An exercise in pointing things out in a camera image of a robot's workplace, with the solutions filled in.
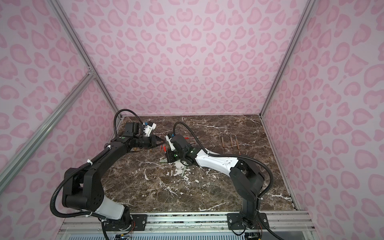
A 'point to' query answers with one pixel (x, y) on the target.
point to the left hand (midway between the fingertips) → (164, 139)
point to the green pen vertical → (183, 171)
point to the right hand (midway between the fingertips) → (166, 153)
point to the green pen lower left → (163, 161)
